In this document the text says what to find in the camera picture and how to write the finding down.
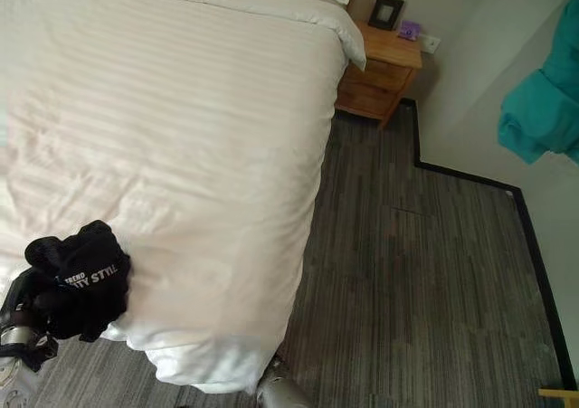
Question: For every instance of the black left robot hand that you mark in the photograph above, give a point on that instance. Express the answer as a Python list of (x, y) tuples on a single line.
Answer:
[(25, 301)]

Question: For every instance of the wooden nightstand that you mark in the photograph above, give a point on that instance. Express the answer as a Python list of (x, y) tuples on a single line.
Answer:
[(384, 73)]

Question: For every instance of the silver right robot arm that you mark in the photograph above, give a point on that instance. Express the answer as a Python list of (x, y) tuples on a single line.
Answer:
[(276, 392)]

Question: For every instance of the black printed garment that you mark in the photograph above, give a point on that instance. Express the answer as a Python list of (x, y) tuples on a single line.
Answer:
[(90, 277)]

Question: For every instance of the white striped duvet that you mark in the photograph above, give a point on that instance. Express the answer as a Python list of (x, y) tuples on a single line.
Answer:
[(172, 123)]

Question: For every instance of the teal curtain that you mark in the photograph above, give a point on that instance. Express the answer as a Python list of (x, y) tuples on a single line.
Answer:
[(547, 100)]

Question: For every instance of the black baseboard strip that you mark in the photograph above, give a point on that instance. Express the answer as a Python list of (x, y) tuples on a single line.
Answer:
[(538, 245)]

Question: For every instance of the black picture frame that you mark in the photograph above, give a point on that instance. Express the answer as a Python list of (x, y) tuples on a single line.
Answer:
[(386, 13)]

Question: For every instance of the white wall socket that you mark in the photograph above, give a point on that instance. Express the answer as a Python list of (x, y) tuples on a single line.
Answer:
[(430, 44)]

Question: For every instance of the yellow wooden furniture piece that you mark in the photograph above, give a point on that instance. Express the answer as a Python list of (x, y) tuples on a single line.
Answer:
[(563, 396)]

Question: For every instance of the small purple clock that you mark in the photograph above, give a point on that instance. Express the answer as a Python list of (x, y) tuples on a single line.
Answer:
[(409, 30)]

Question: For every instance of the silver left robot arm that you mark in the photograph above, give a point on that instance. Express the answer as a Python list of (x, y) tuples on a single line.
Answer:
[(18, 342)]

